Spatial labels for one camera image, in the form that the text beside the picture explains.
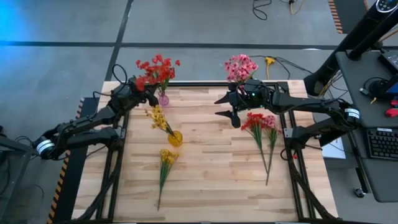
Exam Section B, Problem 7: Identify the yellow artificial flower bunch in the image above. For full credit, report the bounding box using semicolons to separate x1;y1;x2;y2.
145;105;177;139
157;148;180;212

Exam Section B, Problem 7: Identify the yellow glass vase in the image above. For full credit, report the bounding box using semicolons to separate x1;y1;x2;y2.
167;130;183;147

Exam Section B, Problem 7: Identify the small pink glass vase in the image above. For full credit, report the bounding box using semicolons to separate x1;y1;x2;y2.
157;90;170;107

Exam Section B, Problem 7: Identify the black round desk device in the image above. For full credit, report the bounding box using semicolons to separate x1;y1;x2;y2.
369;76;398;100

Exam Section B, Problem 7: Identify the black floor cable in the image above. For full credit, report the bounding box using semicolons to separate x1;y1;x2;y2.
251;0;274;21

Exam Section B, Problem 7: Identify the pink artificial flower bunch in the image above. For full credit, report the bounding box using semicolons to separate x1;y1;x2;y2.
223;54;259;85
262;114;280;187

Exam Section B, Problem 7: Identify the black floor mat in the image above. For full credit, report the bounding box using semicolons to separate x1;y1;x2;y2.
332;0;371;35

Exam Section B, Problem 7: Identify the white paper sheet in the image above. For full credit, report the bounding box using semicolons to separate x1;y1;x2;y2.
322;136;346;160

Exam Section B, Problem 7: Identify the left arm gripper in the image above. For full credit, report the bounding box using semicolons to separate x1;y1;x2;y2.
110;77;159;110

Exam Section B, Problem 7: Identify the grey metal stand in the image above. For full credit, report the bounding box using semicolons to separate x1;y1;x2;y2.
0;124;51;224

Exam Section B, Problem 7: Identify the black tower fan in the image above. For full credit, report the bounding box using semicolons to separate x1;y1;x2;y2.
303;0;398;96

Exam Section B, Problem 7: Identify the yellow floor cable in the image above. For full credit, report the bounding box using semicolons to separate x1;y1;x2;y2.
289;0;308;16

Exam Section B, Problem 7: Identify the black floor platform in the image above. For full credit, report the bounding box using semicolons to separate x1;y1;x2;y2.
51;96;100;224

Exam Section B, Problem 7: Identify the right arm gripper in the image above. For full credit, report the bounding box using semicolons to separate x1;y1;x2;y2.
214;80;271;129

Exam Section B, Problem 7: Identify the black aluminium table frame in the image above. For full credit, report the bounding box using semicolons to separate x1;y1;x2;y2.
76;74;339;223

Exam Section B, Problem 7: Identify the yellow power plug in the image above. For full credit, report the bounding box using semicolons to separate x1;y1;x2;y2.
265;56;277;80

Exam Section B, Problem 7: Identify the black keyboard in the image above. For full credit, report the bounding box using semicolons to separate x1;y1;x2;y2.
366;126;398;161

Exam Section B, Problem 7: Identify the grey desk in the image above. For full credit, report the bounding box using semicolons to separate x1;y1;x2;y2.
335;50;398;203

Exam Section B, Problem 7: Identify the black laptop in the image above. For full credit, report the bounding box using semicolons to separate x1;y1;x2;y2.
377;49;398;74

